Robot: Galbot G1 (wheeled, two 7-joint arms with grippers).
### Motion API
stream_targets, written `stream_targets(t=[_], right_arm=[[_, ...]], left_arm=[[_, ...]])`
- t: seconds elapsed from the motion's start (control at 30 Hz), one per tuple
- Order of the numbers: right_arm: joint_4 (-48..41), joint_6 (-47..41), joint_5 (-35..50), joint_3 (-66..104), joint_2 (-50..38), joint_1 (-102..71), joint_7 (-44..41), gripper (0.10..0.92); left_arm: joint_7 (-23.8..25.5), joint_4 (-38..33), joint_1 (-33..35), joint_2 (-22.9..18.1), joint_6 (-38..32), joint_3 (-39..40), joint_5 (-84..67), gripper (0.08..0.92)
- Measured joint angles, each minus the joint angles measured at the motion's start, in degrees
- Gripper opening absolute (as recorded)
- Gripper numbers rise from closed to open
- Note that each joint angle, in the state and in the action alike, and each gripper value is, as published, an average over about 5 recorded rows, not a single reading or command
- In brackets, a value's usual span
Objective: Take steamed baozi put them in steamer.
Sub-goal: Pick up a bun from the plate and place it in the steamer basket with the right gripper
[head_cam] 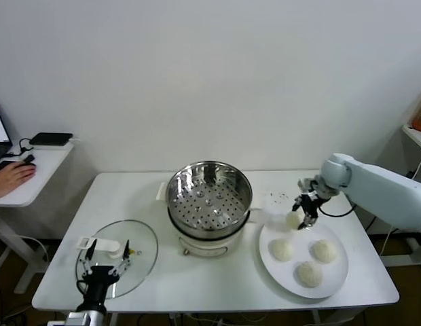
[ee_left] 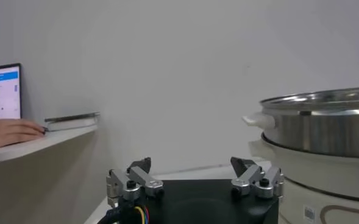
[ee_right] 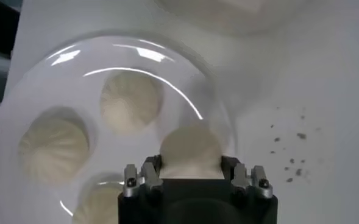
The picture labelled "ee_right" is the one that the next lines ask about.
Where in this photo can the white round plate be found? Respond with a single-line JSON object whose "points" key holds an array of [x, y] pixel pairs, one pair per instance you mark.
{"points": [[75, 79]]}

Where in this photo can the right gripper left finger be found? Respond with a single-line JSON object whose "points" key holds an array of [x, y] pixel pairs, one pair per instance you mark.
{"points": [[144, 182]]}

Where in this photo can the white steamed baozi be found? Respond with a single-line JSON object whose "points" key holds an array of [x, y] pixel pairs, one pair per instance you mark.
{"points": [[130, 102], [100, 204], [54, 147], [191, 149]]}

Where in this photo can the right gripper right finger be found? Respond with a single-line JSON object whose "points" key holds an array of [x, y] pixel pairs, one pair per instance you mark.
{"points": [[252, 182]]}

